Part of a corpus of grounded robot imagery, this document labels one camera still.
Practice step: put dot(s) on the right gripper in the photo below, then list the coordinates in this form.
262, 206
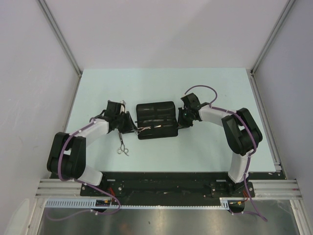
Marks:
182, 124

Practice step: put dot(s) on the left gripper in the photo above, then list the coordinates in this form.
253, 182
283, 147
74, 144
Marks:
129, 127

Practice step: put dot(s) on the silver scissors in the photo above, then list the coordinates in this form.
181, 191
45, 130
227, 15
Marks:
122, 149
141, 129

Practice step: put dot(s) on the black zip tool case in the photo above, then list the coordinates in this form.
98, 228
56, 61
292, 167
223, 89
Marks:
165, 118

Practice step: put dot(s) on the long black barber comb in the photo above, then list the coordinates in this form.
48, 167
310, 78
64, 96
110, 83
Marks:
162, 106

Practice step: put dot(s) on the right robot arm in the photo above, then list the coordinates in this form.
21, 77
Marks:
241, 131

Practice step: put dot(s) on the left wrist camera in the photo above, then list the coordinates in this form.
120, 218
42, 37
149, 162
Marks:
123, 107

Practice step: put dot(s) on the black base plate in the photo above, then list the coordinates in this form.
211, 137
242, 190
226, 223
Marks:
171, 189

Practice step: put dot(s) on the white cable duct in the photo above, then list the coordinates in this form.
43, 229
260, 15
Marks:
220, 204

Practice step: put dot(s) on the left aluminium frame post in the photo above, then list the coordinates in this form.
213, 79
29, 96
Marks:
59, 35

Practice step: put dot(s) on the aluminium frame post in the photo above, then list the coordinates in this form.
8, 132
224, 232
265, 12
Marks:
59, 35
273, 34

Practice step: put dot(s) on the right aluminium frame post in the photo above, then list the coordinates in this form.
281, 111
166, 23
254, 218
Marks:
273, 34

